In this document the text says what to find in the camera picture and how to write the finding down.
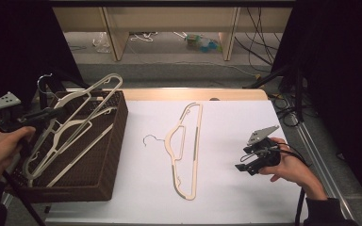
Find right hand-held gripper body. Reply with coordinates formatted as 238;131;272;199
240;125;282;168

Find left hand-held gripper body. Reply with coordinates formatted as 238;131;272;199
0;91;44;134

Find beige plastic clothes hanger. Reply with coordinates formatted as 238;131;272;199
25;106;116;188
23;73;123;187
142;102;205;201

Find brown woven basket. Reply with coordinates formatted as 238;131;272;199
6;89;129;203

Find person's right hand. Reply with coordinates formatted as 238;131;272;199
258;137;328;202

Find person's left hand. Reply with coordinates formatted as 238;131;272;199
0;125;36;182

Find black tripod stand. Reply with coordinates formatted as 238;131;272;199
243;62;305;123
37;65;96;118

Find white table mat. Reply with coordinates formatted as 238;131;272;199
45;99;321;225

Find black curtain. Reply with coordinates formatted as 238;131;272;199
0;0;83;133
271;0;362;215

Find clear plastic bag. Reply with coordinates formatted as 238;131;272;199
91;31;112;54

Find colourful plastic bag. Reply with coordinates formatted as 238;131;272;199
184;33;222;54

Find beige wooden shelf unit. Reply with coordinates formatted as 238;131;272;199
52;7;293;62

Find coiled black floor cables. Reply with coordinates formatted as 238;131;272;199
269;93;300;128

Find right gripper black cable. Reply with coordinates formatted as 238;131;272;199
274;141;313;226

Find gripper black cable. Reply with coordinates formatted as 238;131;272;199
274;141;313;226
1;137;46;226

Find metal floor rail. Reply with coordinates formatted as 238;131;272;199
290;114;359;226
0;191;15;208

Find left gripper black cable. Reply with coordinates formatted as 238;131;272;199
1;137;46;226

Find hanging black cables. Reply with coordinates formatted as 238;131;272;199
234;8;284;74

